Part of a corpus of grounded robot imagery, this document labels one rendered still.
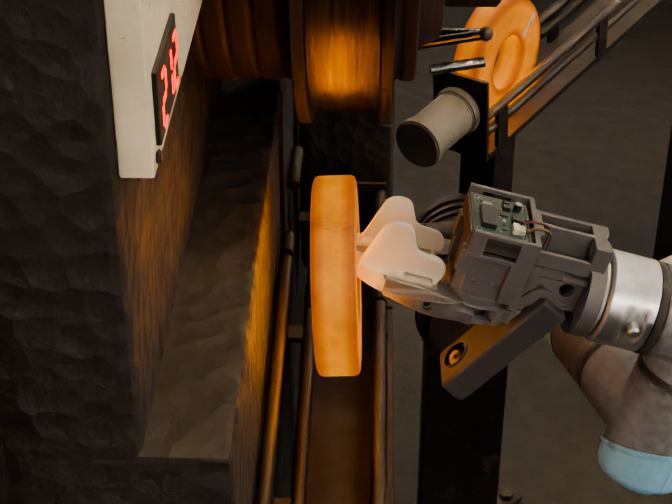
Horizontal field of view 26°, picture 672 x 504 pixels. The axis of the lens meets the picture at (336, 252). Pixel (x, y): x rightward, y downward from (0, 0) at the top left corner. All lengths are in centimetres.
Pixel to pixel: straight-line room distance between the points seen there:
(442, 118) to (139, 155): 90
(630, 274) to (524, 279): 9
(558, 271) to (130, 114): 46
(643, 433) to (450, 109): 59
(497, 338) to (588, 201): 175
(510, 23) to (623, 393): 64
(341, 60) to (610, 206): 186
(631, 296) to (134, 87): 49
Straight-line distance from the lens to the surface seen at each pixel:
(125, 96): 78
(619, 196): 292
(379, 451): 116
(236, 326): 100
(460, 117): 168
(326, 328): 107
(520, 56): 179
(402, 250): 110
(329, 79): 108
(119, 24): 76
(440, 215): 179
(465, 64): 136
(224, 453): 90
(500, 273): 111
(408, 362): 242
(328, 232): 107
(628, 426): 121
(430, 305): 111
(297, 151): 143
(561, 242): 113
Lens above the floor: 145
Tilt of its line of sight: 33 degrees down
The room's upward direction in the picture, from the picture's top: straight up
